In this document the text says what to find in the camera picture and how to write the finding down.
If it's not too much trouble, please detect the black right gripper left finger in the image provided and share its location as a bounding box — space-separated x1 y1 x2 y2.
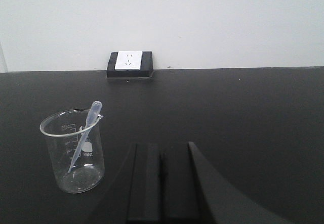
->
127 144 161 223

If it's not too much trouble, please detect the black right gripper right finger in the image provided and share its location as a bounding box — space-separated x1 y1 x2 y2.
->
162 142 290 223

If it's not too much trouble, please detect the clear glass beaker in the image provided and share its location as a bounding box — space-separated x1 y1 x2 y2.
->
39 109 105 194

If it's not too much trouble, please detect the white socket in black box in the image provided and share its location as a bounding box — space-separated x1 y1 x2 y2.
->
106 51 154 78

